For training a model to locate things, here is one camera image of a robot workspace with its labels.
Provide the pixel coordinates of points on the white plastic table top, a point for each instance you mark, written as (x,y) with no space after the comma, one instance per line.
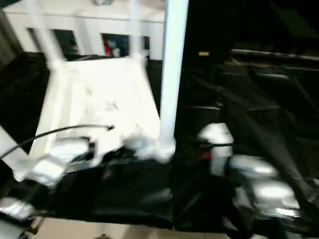
(99,87)

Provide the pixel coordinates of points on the white plastic table leg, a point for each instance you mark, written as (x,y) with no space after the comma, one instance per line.
(135,30)
(173,62)
(11,149)
(47,37)

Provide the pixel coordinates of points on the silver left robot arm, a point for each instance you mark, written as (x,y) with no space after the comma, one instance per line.
(59,152)

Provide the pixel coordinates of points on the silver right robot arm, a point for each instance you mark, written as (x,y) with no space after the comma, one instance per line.
(261,179)

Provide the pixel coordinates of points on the black work mat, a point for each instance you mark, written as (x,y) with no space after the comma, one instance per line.
(249,119)

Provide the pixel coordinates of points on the small yellow label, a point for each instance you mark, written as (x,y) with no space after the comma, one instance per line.
(204,53)

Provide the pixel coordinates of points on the grey metal rod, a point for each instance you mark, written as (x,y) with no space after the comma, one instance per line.
(274,55)

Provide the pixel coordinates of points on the black backdrop cloth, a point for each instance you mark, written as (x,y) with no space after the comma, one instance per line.
(261,22)

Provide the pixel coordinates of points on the white sideboard with glass doors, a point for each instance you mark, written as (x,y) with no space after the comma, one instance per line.
(87,17)

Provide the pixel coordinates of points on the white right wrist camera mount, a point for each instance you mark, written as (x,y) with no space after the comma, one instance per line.
(219,139)

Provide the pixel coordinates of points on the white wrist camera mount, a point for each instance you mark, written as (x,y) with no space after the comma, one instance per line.
(102,149)
(219,139)

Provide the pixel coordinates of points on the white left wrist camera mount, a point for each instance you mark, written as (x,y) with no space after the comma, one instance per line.
(102,149)

